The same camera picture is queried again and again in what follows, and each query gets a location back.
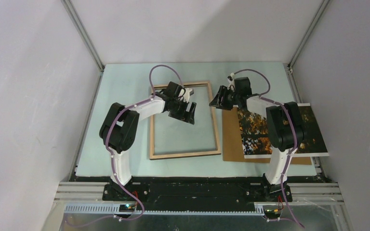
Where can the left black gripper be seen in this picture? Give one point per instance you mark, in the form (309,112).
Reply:
(185,116)

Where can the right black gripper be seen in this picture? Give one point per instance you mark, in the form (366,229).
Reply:
(216,102)

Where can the brown cardboard backing board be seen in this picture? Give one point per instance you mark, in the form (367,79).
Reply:
(232,150)

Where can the autumn leaves photo print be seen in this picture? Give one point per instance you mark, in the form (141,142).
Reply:
(256,143)

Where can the black picture frame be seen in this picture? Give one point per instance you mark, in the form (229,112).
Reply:
(217,127)

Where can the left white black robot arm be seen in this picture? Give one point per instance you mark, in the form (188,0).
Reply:
(119,128)

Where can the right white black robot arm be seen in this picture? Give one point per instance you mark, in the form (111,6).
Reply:
(284,125)

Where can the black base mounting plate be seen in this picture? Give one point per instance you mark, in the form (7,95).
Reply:
(149,189)

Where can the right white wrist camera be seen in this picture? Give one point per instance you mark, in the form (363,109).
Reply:
(231,82)

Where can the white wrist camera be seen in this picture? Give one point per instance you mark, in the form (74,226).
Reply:
(186,94)
(231,82)

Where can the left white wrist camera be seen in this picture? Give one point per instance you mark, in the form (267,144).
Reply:
(186,94)

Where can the aluminium frame rail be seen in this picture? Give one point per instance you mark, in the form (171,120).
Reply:
(87,198)

